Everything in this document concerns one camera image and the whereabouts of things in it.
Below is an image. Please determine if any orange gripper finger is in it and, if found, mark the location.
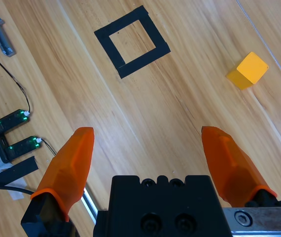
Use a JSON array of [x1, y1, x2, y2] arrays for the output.
[[21, 127, 95, 237], [201, 125, 281, 209]]

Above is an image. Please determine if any yellow wooden cube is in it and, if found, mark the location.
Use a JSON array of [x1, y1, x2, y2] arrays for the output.
[[226, 51, 270, 91]]

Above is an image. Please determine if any silver aluminium profile bar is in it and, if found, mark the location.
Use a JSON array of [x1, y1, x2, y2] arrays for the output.
[[81, 186, 100, 220]]

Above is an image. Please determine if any long black tape strip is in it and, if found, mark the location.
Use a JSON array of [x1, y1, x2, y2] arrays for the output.
[[0, 155, 39, 189]]

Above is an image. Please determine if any black tape square outline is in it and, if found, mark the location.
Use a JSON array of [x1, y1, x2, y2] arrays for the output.
[[93, 5, 172, 79]]

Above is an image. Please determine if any thin black wire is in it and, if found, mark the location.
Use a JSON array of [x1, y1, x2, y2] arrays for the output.
[[39, 138, 58, 157], [0, 45, 32, 115]]

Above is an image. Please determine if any thick black cable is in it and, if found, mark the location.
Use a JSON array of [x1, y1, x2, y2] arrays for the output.
[[0, 185, 36, 196]]

